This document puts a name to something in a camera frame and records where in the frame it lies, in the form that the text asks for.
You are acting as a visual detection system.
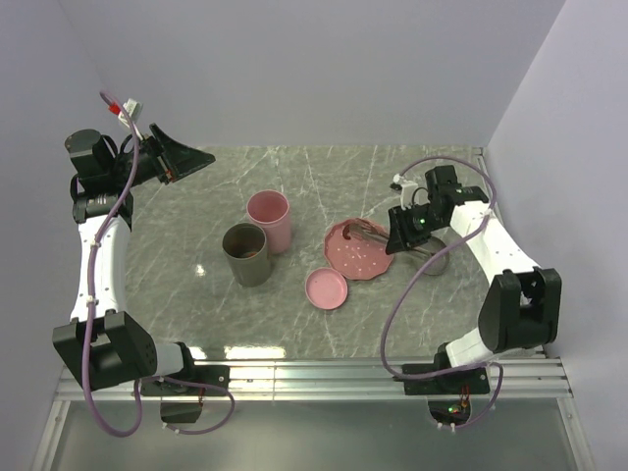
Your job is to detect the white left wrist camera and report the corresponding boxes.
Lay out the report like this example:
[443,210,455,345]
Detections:
[107,98,144,140]

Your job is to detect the metal serving tongs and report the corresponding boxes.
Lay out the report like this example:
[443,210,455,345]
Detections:
[341,222,449,277]

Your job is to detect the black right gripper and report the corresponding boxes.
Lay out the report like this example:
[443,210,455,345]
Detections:
[385,202,446,255]

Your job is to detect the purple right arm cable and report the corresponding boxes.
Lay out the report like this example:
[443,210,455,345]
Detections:
[381,156,504,433]

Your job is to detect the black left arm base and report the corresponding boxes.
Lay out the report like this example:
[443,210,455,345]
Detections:
[140,364,231,425]

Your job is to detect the aluminium frame rail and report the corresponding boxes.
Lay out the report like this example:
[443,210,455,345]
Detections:
[33,358,595,470]

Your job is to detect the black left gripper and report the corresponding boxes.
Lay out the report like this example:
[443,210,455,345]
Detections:
[109,124,214,187]

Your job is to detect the grey round lid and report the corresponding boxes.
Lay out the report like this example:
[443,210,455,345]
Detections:
[410,236,449,277]

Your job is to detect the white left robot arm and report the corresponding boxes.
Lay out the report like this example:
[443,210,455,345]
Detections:
[52,124,215,394]

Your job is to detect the pink cylindrical container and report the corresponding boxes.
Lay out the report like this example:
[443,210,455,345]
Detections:
[246,189,291,254]

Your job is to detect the pink dotted plate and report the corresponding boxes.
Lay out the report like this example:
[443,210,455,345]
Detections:
[323,218,393,281]

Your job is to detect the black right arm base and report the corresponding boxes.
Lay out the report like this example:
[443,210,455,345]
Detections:
[400,367,495,432]

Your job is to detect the pink round lid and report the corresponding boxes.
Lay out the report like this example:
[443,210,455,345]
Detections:
[305,267,348,310]

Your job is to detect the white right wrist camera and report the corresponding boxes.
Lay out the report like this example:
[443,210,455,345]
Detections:
[390,174,419,209]

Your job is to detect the grey cylindrical container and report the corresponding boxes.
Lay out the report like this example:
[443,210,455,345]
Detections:
[222,223,272,288]

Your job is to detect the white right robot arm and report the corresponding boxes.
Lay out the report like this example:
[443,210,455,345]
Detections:
[385,164,562,393]

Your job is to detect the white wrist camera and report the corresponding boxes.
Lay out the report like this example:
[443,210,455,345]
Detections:
[107,98,144,140]
[390,174,419,209]

